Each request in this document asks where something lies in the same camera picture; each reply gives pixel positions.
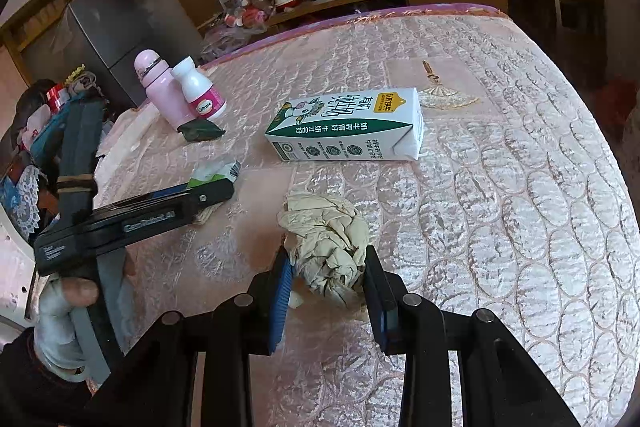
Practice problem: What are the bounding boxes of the gloved left hand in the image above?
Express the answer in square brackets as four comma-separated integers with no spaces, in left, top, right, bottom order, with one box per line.
[31,250,139,383]

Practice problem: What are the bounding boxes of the grey refrigerator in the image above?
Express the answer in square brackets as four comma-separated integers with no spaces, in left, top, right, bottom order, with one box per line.
[23,0,202,113]

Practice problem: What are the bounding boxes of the dark crumpled snack wrapper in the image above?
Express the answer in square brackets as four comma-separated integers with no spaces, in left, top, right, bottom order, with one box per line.
[178,118,226,143]

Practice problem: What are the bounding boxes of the green white tissue pack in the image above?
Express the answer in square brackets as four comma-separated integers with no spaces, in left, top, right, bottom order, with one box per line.
[188,158,241,225]

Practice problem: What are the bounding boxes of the pink quilted mattress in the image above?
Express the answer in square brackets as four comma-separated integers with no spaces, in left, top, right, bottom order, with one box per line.
[96,5,639,426]

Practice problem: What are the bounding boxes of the beige paper ball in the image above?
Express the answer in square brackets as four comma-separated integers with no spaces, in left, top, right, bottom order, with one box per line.
[277,193,371,309]

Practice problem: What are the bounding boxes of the green white milk carton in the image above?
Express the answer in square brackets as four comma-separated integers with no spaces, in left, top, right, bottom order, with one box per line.
[265,88,423,161]

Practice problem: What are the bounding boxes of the pink thermos bottle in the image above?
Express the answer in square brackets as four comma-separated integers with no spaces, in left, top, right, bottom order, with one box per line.
[134,49,196,130]

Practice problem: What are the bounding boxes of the white pill bottle pink label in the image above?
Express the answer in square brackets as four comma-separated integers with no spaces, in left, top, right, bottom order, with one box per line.
[171,56,227,121]

